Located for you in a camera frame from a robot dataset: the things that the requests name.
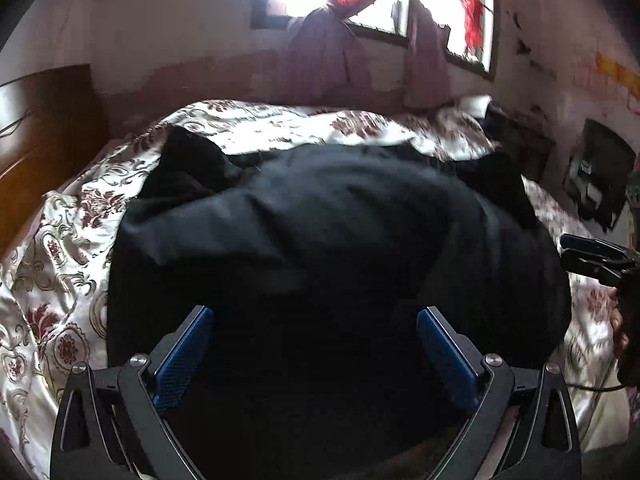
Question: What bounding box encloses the brown wooden headboard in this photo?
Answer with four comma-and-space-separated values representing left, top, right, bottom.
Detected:
0, 64, 110, 252

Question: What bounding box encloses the pink curtain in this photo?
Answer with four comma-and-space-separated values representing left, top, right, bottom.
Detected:
401, 0, 497, 111
280, 0, 376, 105

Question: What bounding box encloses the pink curtain right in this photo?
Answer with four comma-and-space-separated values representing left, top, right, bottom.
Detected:
401, 0, 497, 111

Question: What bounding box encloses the person's right hand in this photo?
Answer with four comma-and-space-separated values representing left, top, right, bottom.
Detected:
608, 288, 629, 360

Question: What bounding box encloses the window with dark frame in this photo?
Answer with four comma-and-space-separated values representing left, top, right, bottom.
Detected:
250, 0, 499, 80

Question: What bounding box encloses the pink curtain left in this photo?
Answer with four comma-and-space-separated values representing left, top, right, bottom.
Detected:
280, 0, 376, 105

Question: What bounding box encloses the floral satin bedspread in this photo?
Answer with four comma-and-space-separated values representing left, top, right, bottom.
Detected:
1, 100, 639, 479

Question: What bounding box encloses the black power cable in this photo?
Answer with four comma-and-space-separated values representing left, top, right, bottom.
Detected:
564, 381, 626, 394

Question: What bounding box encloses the dark bedside table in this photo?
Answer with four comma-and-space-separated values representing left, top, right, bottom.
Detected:
480, 101, 556, 183

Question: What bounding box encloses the large black garment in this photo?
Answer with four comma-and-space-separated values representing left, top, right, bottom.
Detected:
106, 127, 572, 479

